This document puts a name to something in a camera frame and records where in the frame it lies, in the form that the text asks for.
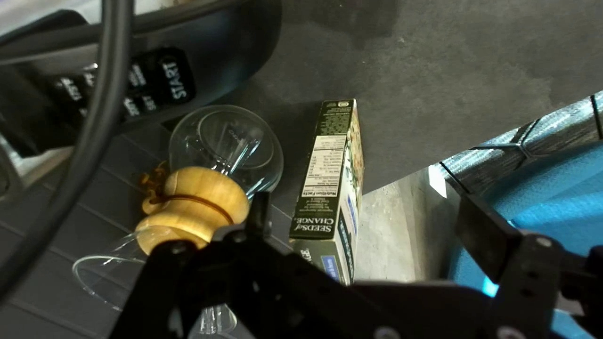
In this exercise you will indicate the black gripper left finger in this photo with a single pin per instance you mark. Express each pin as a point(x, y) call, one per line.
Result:
point(238, 288)

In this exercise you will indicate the blue chair with light stripe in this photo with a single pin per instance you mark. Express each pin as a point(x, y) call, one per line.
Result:
point(553, 188)

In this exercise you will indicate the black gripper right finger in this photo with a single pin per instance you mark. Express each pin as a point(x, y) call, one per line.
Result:
point(553, 282)

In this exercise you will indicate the glass carafe with wooden collar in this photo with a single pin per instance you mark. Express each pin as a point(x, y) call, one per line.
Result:
point(195, 199)

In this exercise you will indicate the stainless steel electric kettle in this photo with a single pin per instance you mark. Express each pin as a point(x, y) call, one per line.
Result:
point(214, 43)

